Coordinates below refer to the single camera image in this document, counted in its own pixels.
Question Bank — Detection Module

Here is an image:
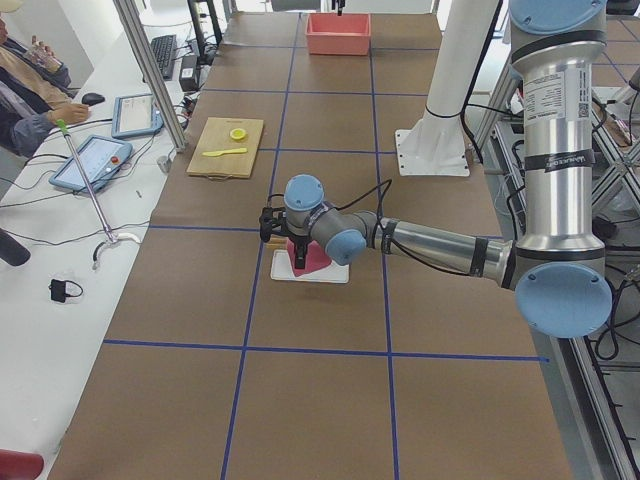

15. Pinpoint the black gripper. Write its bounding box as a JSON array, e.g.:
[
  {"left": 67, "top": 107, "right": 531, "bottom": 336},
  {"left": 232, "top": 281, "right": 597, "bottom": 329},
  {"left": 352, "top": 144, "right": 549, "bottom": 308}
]
[{"left": 288, "top": 235, "right": 311, "bottom": 270}]

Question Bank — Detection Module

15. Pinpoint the pink microfiber cloth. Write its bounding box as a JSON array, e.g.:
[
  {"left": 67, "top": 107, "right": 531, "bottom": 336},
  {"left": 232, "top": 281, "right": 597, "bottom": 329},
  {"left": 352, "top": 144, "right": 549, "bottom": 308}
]
[{"left": 286, "top": 240, "right": 332, "bottom": 277}]

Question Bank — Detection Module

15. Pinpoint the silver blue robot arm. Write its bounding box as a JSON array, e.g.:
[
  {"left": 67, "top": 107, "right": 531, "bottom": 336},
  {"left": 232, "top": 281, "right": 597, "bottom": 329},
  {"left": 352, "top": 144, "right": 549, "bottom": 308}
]
[{"left": 260, "top": 1, "right": 612, "bottom": 338}]

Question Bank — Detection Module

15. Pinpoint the white rectangular tray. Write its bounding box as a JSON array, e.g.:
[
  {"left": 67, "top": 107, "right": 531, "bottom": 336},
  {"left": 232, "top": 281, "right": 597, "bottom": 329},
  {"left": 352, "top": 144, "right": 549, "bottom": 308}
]
[{"left": 270, "top": 250, "right": 350, "bottom": 284}]

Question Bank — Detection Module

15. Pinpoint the yellow plastic knife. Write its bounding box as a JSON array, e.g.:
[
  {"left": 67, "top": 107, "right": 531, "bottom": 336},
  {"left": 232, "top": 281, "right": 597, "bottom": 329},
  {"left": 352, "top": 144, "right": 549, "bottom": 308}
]
[{"left": 201, "top": 147, "right": 248, "bottom": 158}]

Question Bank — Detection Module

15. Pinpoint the yellow lemon slice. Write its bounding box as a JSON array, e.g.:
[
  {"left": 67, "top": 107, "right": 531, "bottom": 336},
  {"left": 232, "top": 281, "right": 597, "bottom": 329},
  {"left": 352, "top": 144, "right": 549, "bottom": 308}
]
[{"left": 229, "top": 128, "right": 247, "bottom": 141}]

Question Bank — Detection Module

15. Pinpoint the bamboo cutting board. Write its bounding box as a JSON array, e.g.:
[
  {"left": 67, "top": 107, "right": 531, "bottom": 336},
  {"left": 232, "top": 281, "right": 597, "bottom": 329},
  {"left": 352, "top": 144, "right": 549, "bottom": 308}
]
[{"left": 186, "top": 117, "right": 264, "bottom": 179}]

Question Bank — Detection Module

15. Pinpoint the metal reacher grabber stick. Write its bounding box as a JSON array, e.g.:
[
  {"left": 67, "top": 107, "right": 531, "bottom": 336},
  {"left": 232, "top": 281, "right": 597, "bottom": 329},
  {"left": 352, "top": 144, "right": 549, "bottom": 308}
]
[{"left": 55, "top": 119, "right": 142, "bottom": 270}]

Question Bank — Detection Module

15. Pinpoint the black power adapter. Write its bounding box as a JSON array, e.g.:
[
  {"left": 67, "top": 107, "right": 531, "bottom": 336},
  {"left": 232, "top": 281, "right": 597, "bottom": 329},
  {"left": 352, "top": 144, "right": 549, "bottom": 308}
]
[{"left": 179, "top": 54, "right": 200, "bottom": 92}]

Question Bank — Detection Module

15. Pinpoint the blue teach pendant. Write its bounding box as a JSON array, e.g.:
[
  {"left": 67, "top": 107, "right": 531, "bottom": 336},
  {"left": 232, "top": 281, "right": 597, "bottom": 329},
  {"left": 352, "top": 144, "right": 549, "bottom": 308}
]
[
  {"left": 49, "top": 135, "right": 133, "bottom": 192},
  {"left": 111, "top": 94, "right": 164, "bottom": 139}
]

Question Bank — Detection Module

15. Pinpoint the pink plastic bin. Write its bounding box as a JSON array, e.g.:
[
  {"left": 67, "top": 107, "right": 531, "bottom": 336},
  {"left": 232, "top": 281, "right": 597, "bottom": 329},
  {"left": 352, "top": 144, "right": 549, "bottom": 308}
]
[{"left": 306, "top": 13, "right": 371, "bottom": 56}]

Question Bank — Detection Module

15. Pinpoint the black keyboard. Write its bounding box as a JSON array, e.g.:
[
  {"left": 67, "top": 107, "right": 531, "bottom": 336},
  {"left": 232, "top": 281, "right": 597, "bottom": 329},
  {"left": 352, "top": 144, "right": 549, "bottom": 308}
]
[{"left": 150, "top": 35, "right": 177, "bottom": 80}]

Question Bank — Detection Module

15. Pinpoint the black computer mouse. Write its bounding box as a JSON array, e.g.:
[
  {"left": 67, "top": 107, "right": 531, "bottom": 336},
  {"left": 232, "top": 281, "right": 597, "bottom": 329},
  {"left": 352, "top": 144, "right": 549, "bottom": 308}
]
[{"left": 81, "top": 92, "right": 105, "bottom": 106}]

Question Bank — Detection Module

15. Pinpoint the seated person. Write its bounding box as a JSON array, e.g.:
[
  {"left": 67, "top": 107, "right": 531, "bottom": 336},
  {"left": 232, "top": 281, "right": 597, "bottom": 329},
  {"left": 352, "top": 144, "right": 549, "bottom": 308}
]
[{"left": 1, "top": 23, "right": 90, "bottom": 158}]

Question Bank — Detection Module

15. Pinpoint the red bottle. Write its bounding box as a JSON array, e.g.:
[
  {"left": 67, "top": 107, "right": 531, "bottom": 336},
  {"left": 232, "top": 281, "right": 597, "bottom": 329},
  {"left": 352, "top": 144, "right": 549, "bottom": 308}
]
[{"left": 0, "top": 449, "right": 44, "bottom": 480}]

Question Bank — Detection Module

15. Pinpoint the white camera post base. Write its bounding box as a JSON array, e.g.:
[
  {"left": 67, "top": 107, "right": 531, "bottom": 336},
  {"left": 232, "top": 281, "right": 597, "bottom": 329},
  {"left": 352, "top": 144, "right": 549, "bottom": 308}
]
[{"left": 395, "top": 0, "right": 502, "bottom": 177}]

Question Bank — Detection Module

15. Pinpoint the small black strap device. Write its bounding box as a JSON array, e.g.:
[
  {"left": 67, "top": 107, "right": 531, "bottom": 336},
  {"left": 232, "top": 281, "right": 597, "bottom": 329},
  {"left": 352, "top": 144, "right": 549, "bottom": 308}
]
[{"left": 49, "top": 279, "right": 84, "bottom": 303}]

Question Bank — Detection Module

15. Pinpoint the aluminium frame post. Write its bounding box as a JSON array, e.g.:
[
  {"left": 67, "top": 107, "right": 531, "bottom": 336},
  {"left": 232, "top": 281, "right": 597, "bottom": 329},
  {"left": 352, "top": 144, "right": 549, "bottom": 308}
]
[{"left": 113, "top": 0, "right": 187, "bottom": 153}]

